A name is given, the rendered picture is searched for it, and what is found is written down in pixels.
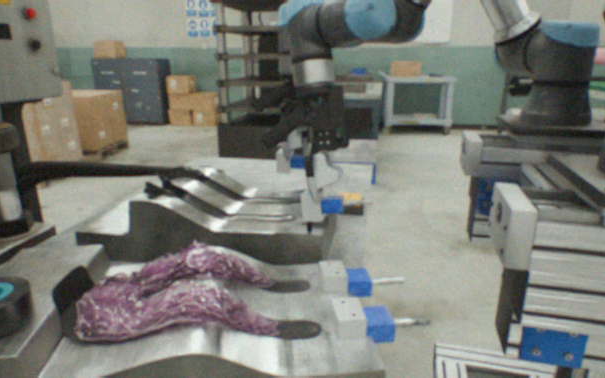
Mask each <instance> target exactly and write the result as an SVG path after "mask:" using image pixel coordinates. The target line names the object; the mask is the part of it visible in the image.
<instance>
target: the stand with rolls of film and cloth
mask: <svg viewBox="0 0 605 378"><path fill-rule="evenodd" d="M594 65H605V49H597V52H596V57H595V63H594ZM510 78H511V74H510V73H506V74H505V78H504V86H503V93H502V101H501V108H500V114H501V115H505V108H506V101H508V93H510V95H511V96H528V95H529V93H530V91H532V88H533V81H534V76H514V77H513V78H512V79H511V81H510ZM591 82H605V76H592V78H591ZM520 112H521V109H509V110H508V111H506V115H520ZM592 112H593V117H592V119H595V120H598V121H600V122H602V121H605V109H604V108H592ZM502 131H503V127H502V125H501V124H499V123H498V131H497V134H502Z"/></svg>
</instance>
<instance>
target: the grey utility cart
mask: <svg viewBox="0 0 605 378"><path fill-rule="evenodd" d="M378 73H379V74H381V75H382V76H383V78H384V79H383V80H384V100H383V115H381V116H382V117H381V118H382V123H383V124H380V125H379V130H380V131H382V134H383V135H387V134H388V133H389V129H390V127H392V126H393V125H404V126H406V125H416V126H417V125H428V126H429V125H437V126H436V130H437V131H441V133H442V135H444V136H447V135H448V134H450V130H449V128H450V127H451V122H452V119H451V111H452V100H453V90H454V83H455V81H457V77H454V76H449V75H444V76H445V77H430V75H420V77H391V75H385V74H384V73H382V72H380V71H379V72H378ZM394 84H441V86H440V97H439V108H438V115H436V118H435V119H412V116H413V115H392V111H393V94H394ZM447 84H448V88H447ZM446 94H447V99H446ZM445 105H446V110H445Z"/></svg>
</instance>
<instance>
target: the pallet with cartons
mask: <svg viewBox="0 0 605 378"><path fill-rule="evenodd" d="M72 98H73V104H74V110H76V116H77V123H78V130H79V136H80V143H81V149H82V156H89V161H90V162H101V161H103V156H115V155H117V154H119V152H118V151H117V149H128V148H130V145H129V139H128V128H127V122H126V119H125V115H123V114H124V110H123V101H122V92H121V90H72Z"/></svg>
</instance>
